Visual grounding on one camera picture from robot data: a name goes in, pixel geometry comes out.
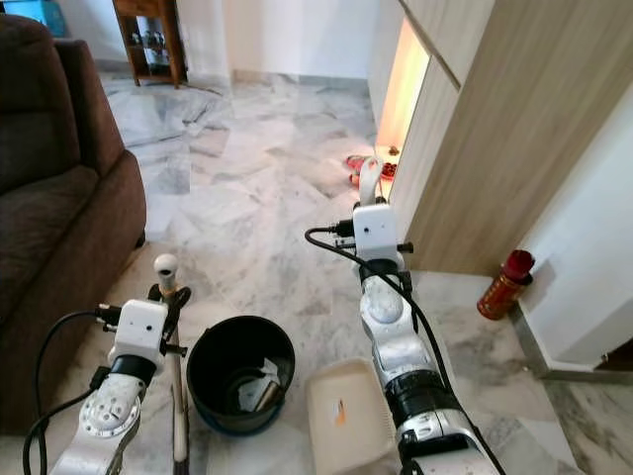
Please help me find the beige long-handled dustpan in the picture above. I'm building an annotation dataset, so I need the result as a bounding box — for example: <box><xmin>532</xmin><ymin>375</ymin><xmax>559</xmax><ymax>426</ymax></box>
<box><xmin>305</xmin><ymin>156</ymin><xmax>399</xmax><ymax>475</ymax></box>

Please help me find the black plastic bucket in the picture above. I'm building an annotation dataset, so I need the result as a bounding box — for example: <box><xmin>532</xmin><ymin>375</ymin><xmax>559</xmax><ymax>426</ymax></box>
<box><xmin>186</xmin><ymin>316</ymin><xmax>298</xmax><ymax>437</ymax></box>

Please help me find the brown shiny wrapper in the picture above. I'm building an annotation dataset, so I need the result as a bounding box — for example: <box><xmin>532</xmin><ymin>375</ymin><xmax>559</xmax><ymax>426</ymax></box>
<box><xmin>252</xmin><ymin>384</ymin><xmax>278</xmax><ymax>412</ymax></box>

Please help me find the dark brown fabric sofa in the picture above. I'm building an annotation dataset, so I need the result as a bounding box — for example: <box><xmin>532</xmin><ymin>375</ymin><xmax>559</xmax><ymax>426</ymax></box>
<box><xmin>0</xmin><ymin>13</ymin><xmax>149</xmax><ymax>436</ymax></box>

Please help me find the red bag of oranges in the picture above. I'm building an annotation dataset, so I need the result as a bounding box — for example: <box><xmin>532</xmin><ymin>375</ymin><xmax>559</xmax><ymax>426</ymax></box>
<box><xmin>344</xmin><ymin>153</ymin><xmax>397</xmax><ymax>189</ymax></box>

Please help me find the small brown wooden shelf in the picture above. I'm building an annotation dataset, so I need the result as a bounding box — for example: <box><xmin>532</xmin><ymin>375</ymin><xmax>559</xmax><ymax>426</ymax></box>
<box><xmin>114</xmin><ymin>0</ymin><xmax>189</xmax><ymax>90</ymax></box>

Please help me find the blue box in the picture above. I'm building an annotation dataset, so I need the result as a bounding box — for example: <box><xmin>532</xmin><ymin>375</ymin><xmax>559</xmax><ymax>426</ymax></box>
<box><xmin>0</xmin><ymin>0</ymin><xmax>70</xmax><ymax>36</ymax></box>

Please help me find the red cylindrical tin can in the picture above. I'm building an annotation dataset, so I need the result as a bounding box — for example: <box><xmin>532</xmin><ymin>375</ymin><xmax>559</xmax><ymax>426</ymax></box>
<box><xmin>477</xmin><ymin>249</ymin><xmax>537</xmax><ymax>321</ymax></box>

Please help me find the light wooden cabinet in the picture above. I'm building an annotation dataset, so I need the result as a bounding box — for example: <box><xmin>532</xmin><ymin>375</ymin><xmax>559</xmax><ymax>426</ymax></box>
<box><xmin>366</xmin><ymin>0</ymin><xmax>633</xmax><ymax>278</ymax></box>

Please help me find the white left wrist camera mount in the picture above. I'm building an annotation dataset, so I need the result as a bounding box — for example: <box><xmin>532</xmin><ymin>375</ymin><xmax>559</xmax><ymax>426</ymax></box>
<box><xmin>111</xmin><ymin>299</ymin><xmax>169</xmax><ymax>362</ymax></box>

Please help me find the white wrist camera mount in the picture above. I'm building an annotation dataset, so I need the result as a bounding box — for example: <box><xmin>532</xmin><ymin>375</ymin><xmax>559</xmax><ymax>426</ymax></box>
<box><xmin>351</xmin><ymin>203</ymin><xmax>402</xmax><ymax>263</ymax></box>
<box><xmin>111</xmin><ymin>299</ymin><xmax>169</xmax><ymax>362</ymax></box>

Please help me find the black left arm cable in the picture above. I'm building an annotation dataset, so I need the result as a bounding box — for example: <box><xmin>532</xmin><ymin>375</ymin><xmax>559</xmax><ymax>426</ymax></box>
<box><xmin>23</xmin><ymin>309</ymin><xmax>125</xmax><ymax>475</ymax></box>

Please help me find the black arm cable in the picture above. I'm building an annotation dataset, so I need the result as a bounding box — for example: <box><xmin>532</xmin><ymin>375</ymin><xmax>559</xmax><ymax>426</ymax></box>
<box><xmin>23</xmin><ymin>309</ymin><xmax>125</xmax><ymax>475</ymax></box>
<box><xmin>303</xmin><ymin>223</ymin><xmax>481</xmax><ymax>466</ymax></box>

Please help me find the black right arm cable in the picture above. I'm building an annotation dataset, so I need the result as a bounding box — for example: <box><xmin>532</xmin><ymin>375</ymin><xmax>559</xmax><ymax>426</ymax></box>
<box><xmin>303</xmin><ymin>223</ymin><xmax>481</xmax><ymax>466</ymax></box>

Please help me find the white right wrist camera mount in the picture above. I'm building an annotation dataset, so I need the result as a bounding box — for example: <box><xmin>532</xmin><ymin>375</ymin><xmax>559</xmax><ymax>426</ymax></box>
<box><xmin>351</xmin><ymin>203</ymin><xmax>402</xmax><ymax>263</ymax></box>

